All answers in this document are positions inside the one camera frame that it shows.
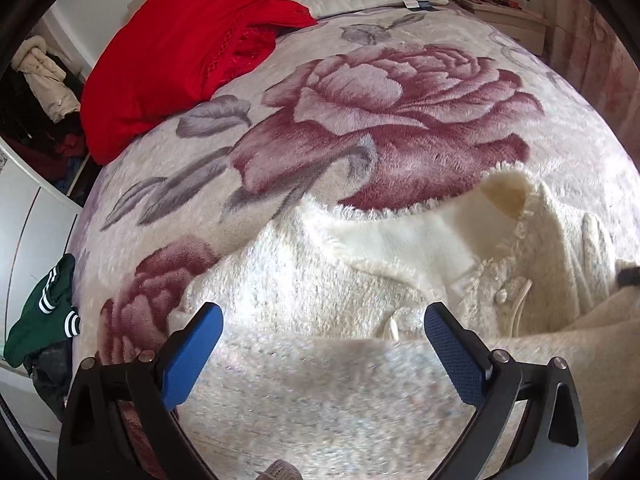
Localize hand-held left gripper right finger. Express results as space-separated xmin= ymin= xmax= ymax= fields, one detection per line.
xmin=423 ymin=302 xmax=588 ymax=480

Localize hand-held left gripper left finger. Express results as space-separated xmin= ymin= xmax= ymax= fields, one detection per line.
xmin=56 ymin=303 xmax=224 ymax=480

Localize cream fuzzy coat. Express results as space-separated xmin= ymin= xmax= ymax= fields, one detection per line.
xmin=167 ymin=169 xmax=640 ymax=480

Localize dark clothes pile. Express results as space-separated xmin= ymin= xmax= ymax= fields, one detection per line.
xmin=27 ymin=340 xmax=76 ymax=423

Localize dark hanging clothes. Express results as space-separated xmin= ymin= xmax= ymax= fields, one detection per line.
xmin=0 ymin=50 xmax=101 ymax=196

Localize pale knitted cloth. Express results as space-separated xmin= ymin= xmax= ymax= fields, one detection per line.
xmin=255 ymin=460 xmax=302 ymax=480

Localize green white-striped garment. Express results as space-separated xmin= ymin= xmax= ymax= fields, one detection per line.
xmin=4 ymin=254 xmax=82 ymax=368

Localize white wardrobe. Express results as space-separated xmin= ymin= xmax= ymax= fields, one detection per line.
xmin=0 ymin=137 xmax=83 ymax=441

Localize pink curtain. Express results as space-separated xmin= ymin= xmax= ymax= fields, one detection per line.
xmin=547 ymin=0 xmax=640 ymax=136

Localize floral plush blanket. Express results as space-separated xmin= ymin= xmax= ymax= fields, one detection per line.
xmin=67 ymin=4 xmax=640 ymax=371

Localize pale wooden nightstand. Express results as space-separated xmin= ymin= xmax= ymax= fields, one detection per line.
xmin=460 ymin=0 xmax=551 ymax=56

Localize red cloth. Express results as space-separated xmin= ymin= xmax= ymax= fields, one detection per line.
xmin=80 ymin=0 xmax=318 ymax=166

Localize beige hanging jacket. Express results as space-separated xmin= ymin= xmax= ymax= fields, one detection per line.
xmin=11 ymin=35 xmax=82 ymax=123

